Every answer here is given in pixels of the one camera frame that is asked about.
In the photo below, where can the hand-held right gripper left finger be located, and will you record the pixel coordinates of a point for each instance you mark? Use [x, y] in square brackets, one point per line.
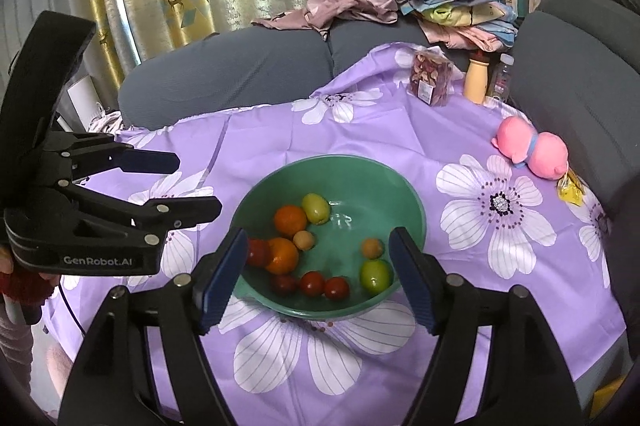
[225, 276]

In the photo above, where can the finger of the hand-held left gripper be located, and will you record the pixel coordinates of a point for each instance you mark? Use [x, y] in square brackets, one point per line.
[185, 208]
[150, 161]

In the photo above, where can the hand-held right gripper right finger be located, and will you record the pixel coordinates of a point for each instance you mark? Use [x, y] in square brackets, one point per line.
[410, 281]

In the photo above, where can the green round fruit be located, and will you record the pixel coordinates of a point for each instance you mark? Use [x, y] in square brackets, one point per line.
[316, 207]
[375, 276]

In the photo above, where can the red tomato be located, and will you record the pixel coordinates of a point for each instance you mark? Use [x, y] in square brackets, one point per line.
[283, 283]
[336, 288]
[257, 252]
[312, 283]

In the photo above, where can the small yellow-brown fruit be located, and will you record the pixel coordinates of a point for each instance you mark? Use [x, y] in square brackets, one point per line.
[303, 240]
[372, 248]

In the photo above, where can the large orange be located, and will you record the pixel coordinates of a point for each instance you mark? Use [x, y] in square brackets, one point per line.
[282, 254]

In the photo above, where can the small orange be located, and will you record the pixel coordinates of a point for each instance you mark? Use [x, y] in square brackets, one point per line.
[290, 218]

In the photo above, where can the person's left hand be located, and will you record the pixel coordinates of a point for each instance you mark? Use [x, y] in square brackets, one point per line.
[50, 280]

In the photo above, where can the white cylinder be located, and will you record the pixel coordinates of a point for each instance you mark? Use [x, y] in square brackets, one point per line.
[80, 98]

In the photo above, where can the white crumpled cloth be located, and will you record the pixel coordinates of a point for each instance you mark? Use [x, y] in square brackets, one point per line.
[105, 123]

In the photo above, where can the purple floral tablecloth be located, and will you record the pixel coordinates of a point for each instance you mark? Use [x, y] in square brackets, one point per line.
[280, 141]

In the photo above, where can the grey sofa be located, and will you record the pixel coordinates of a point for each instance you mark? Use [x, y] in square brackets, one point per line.
[250, 71]

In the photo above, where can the pink plush toy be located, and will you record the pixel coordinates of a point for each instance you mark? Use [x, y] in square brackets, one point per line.
[535, 151]

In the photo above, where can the yellow snack packet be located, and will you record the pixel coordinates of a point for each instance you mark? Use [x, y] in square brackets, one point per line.
[570, 191]

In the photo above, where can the clear snack bag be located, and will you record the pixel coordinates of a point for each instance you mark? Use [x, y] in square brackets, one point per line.
[430, 76]

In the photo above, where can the tan wooden bottle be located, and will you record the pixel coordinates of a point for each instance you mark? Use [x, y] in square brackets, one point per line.
[477, 78]

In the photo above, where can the clear plastic bottle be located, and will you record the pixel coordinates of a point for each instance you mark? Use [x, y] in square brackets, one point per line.
[500, 78]

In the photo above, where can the yellow plastic object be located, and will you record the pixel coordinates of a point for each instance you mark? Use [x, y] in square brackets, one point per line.
[607, 396]

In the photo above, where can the stack of folded cloths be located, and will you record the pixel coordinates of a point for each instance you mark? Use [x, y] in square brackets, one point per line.
[450, 6]

